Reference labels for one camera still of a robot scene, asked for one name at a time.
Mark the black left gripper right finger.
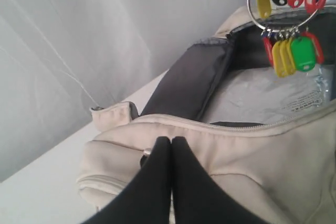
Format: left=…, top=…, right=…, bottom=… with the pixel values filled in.
left=172, top=136, right=264, bottom=224

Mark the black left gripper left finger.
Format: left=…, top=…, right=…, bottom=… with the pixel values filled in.
left=77, top=137, right=171, bottom=223

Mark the cream duffel bag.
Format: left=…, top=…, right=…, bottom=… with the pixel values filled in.
left=91, top=2, right=335, bottom=223

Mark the colourful key tag bunch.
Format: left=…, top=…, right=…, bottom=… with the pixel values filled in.
left=247, top=0, right=327, bottom=78

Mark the clear plastic packet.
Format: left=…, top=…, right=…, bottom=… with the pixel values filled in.
left=202, top=65, right=334, bottom=124

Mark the white backdrop curtain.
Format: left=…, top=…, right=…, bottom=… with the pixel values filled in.
left=1, top=0, right=246, bottom=180

